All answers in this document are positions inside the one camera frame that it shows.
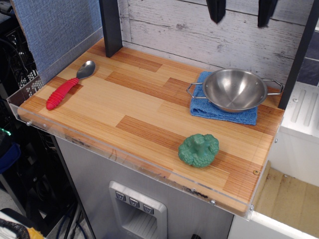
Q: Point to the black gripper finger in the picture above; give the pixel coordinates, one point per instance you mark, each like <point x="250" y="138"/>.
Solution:
<point x="266" y="11"/>
<point x="217" y="9"/>

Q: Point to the stainless steel bowl with handles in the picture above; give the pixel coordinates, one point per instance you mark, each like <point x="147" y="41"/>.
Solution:
<point x="232" y="90"/>

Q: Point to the blue folded cloth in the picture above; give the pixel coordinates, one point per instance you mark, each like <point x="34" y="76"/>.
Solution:
<point x="205" y="109"/>

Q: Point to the green toy broccoli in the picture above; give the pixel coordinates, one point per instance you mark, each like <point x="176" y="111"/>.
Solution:
<point x="198" y="150"/>

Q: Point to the blue fabric panel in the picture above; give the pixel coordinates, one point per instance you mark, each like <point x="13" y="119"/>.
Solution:
<point x="58" y="31"/>

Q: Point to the clear acrylic edge guard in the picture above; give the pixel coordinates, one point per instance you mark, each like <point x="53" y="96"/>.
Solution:
<point x="134" y="109"/>

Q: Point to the white toy sink unit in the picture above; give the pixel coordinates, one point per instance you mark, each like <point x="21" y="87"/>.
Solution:
<point x="286" y="204"/>

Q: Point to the black plastic crate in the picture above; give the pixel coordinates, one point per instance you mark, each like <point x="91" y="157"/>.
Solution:
<point x="17" y="66"/>

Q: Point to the silver toy fridge cabinet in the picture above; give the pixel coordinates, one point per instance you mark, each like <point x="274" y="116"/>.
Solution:
<point x="91" y="174"/>

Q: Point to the silver ice dispenser panel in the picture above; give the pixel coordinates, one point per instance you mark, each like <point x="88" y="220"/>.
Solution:
<point x="138" y="215"/>

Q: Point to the black vertical post right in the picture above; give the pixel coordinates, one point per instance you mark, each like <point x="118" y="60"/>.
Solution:
<point x="300" y="55"/>

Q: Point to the black vertical post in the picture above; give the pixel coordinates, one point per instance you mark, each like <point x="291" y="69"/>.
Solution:
<point x="111" y="26"/>
<point x="300" y="55"/>

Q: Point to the black vertical post left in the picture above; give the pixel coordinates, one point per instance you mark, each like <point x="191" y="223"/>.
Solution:
<point x="111" y="26"/>

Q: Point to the spoon with red handle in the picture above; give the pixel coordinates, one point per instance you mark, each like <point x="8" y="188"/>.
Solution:
<point x="85" y="71"/>

